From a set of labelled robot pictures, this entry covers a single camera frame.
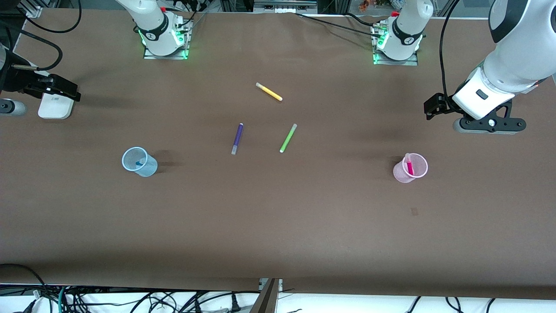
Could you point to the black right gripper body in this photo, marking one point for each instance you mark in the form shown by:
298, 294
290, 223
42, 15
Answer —
18, 81

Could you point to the pink marker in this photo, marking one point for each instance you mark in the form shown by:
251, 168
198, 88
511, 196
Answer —
410, 167

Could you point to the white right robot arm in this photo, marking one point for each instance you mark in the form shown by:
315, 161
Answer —
150, 17

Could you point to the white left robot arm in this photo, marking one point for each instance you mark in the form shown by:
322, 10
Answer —
512, 61

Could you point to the translucent pink cup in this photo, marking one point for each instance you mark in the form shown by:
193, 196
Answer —
399, 174

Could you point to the translucent blue cup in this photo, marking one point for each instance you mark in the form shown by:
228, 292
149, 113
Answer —
147, 169

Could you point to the orange background object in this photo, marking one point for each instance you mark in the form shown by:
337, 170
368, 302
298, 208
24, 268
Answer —
364, 5

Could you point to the green marker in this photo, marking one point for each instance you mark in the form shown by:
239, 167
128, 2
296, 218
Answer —
288, 139

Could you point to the yellow marker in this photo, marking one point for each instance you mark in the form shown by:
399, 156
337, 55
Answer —
269, 91

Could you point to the purple marker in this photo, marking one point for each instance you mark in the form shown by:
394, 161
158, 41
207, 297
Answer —
237, 137

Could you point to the black power plug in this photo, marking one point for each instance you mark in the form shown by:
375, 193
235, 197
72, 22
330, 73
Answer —
235, 304

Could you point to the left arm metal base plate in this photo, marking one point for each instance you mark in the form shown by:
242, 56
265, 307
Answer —
408, 62

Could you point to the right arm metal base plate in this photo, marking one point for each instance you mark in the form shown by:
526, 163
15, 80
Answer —
173, 55

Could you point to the aluminium frame bar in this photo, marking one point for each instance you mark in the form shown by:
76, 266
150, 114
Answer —
284, 4

